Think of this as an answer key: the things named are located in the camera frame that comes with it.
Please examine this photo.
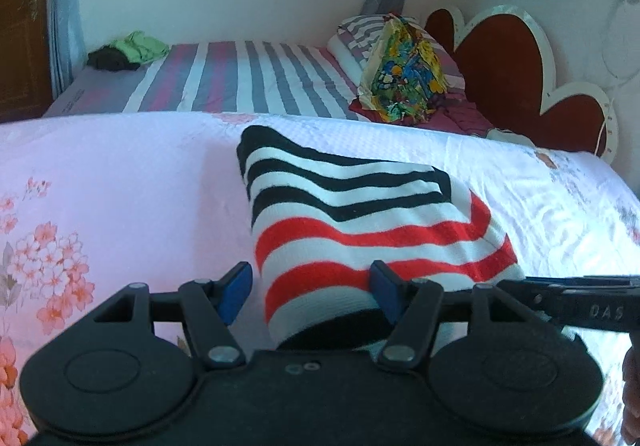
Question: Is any person's right hand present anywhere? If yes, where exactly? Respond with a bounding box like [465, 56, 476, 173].
[621, 348, 640, 443]

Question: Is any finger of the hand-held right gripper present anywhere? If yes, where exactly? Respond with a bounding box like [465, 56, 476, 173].
[496, 275, 640, 297]

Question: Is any heart-shaped red headboard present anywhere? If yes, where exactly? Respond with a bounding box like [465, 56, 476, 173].
[424, 4, 621, 165]

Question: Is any black cloth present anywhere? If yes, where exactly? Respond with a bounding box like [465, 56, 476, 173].
[87, 48, 142, 73]

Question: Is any red black white striped sweater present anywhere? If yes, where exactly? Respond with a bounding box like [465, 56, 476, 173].
[236, 125, 525, 353]

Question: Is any grey striped pillow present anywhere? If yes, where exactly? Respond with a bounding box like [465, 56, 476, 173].
[327, 14, 467, 92]

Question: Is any grey pink striped bed sheet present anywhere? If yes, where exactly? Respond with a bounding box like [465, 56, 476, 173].
[42, 40, 367, 119]

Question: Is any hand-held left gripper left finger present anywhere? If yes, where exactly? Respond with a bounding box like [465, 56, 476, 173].
[92, 262, 254, 370]

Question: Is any brown wooden door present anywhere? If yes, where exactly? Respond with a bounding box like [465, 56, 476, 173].
[0, 0, 54, 125]

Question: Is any white cloth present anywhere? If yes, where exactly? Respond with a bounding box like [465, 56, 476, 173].
[486, 128, 537, 147]

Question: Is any green cloth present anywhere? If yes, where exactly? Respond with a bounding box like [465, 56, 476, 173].
[109, 30, 171, 65]

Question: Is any pink floral bed sheet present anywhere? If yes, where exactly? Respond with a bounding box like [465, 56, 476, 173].
[0, 112, 640, 446]

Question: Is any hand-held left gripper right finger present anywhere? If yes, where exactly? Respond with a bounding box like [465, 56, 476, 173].
[370, 261, 545, 372]

